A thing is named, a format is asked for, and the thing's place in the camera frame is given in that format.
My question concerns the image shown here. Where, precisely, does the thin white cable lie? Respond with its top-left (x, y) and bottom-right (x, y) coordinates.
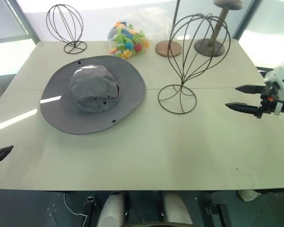
top-left (63, 192), bottom-right (86, 216)

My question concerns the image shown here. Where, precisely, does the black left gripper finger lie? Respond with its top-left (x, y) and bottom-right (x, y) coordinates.
top-left (0, 145), bottom-right (14, 169)

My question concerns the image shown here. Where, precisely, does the white robot leg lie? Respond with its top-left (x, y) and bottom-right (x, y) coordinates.
top-left (96, 192), bottom-right (131, 227)
top-left (161, 191), bottom-right (194, 227)

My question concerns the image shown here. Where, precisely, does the white left robot leg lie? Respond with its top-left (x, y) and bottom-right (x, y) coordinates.
top-left (96, 192), bottom-right (131, 227)

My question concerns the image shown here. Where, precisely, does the white crumpled object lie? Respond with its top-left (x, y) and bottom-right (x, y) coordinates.
top-left (238, 189), bottom-right (260, 202)

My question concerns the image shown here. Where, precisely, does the small wire hat stand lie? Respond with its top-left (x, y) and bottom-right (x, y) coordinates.
top-left (46, 4), bottom-right (87, 55)

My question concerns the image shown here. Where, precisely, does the thin pole stand, round wooden base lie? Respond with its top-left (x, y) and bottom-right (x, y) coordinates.
top-left (155, 0), bottom-right (183, 58)

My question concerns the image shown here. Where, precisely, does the grey wide-brim hat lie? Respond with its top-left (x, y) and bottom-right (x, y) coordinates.
top-left (39, 55), bottom-right (147, 136)

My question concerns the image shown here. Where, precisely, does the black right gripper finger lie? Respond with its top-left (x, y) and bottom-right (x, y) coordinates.
top-left (235, 84), bottom-right (266, 96)
top-left (225, 102), bottom-right (260, 117)

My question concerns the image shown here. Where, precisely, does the black table leg bracket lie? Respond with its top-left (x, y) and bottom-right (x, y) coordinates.
top-left (205, 204), bottom-right (231, 227)
top-left (81, 195), bottom-right (97, 221)

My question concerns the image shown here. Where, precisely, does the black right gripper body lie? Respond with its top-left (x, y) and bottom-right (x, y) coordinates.
top-left (255, 86), bottom-right (279, 119)

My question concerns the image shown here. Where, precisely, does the white right robot leg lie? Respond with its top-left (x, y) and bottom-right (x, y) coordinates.
top-left (161, 191), bottom-right (194, 227)

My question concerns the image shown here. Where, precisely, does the clear bag of colourful toys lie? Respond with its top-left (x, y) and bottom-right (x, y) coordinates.
top-left (107, 7), bottom-right (174, 60)

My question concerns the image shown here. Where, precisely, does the large wire hat stand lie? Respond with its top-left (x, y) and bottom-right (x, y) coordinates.
top-left (157, 13), bottom-right (232, 115)

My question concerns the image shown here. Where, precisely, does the wooden mushroom-shaped hat stand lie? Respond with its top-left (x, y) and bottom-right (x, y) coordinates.
top-left (194, 0), bottom-right (243, 58)

